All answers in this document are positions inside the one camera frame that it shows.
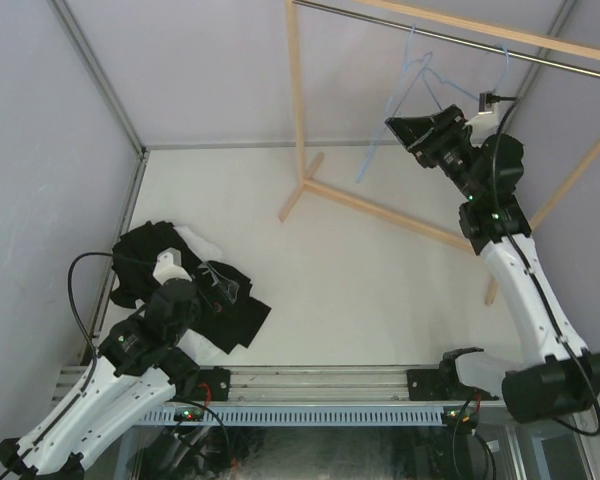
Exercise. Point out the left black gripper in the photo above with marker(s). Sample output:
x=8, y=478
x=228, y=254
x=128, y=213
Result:
x=221, y=293

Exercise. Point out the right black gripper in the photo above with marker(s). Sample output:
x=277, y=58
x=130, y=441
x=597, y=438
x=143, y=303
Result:
x=427, y=134

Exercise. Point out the black shirt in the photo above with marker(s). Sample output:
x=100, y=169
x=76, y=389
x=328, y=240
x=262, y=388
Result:
x=136, y=253

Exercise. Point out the blue wire hanger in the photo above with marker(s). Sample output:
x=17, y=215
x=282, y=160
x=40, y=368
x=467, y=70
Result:
x=412, y=69
x=426, y=71

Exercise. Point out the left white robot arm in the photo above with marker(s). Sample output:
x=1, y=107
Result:
x=137, y=367

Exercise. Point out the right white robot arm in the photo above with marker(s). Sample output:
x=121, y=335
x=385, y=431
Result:
x=560, y=374

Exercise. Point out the white shirt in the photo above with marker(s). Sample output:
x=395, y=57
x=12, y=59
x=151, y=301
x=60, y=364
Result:
x=198, y=347

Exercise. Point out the metal hanging rod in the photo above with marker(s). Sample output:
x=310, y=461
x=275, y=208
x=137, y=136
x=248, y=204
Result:
x=511, y=54

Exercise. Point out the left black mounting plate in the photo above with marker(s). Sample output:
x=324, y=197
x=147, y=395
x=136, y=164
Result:
x=213, y=384

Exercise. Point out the black mounting plate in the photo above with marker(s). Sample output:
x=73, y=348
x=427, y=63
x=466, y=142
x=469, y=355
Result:
x=425, y=385
x=213, y=384

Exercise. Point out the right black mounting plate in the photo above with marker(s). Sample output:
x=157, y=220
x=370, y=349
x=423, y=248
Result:
x=425, y=385

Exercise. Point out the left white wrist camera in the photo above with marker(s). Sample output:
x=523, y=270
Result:
x=168, y=267

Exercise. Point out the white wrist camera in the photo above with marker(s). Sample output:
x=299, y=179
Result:
x=168, y=267
x=488, y=116

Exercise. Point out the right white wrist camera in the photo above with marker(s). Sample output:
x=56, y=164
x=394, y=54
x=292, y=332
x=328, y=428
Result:
x=488, y=116

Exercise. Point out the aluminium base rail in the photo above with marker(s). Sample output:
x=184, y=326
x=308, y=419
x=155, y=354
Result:
x=308, y=385

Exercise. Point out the wooden clothes rack frame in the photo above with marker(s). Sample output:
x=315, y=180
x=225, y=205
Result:
x=305, y=171

